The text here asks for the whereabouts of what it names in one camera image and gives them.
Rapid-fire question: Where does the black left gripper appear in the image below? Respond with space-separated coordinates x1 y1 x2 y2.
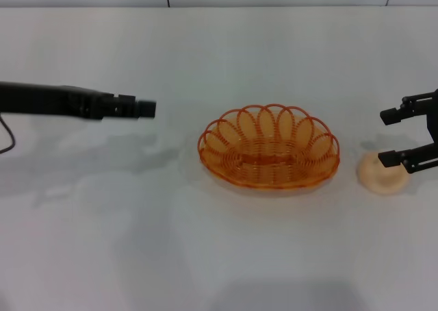
0 80 158 121

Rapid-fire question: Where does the thin black cable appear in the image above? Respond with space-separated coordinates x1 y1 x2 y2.
0 114 16 154

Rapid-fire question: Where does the orange woven plastic basket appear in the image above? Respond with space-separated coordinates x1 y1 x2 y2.
197 103 342 190

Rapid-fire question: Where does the round beige bread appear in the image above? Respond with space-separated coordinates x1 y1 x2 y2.
357 150 410 196

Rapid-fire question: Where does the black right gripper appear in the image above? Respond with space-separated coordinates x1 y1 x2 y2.
377 88 438 175

